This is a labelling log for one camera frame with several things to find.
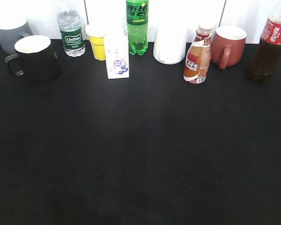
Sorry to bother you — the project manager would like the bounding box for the black ceramic mug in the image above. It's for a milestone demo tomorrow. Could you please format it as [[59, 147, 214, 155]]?
[[5, 35, 61, 82]]

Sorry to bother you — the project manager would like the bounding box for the cola bottle red label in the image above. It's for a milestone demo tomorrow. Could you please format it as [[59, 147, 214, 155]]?
[[247, 1, 281, 83]]

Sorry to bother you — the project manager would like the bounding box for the yellow paper cup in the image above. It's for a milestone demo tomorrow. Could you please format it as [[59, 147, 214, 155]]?
[[85, 22, 107, 60]]

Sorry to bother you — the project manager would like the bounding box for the green sprite bottle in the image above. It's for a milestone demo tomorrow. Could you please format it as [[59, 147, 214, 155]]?
[[126, 0, 149, 56]]

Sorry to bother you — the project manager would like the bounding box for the white blueberry drink carton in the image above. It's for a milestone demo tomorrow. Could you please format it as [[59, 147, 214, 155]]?
[[104, 32, 130, 79]]

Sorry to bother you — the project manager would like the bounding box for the white ceramic mug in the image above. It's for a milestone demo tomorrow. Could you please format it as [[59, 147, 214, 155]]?
[[153, 26, 187, 65]]

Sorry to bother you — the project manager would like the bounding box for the brown coffee drink bottle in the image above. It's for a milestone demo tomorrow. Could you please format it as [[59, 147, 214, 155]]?
[[183, 23, 213, 85]]

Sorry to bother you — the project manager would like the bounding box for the red-brown ceramic mug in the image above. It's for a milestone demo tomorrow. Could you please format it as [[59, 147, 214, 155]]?
[[211, 25, 247, 69]]

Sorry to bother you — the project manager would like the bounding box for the clear water bottle green label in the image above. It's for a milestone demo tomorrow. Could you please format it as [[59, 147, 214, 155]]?
[[57, 0, 85, 57]]

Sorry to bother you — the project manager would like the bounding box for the grey ceramic mug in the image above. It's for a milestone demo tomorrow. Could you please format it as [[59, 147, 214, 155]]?
[[0, 16, 33, 55]]

